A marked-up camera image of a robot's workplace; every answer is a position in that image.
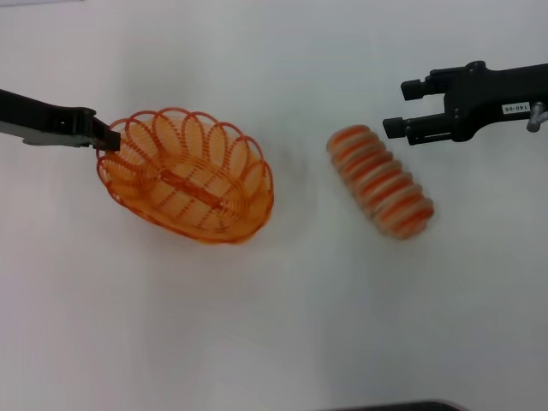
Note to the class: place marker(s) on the orange cream striped bread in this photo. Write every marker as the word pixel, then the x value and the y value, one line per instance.
pixel 379 184

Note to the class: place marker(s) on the small silver plug connector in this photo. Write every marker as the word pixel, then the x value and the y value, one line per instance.
pixel 537 117

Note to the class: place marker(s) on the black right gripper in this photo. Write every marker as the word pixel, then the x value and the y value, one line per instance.
pixel 479 103

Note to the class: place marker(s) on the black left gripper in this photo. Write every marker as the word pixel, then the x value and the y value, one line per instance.
pixel 43 122

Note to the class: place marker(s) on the dark curved edge object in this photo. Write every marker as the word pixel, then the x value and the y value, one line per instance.
pixel 398 406

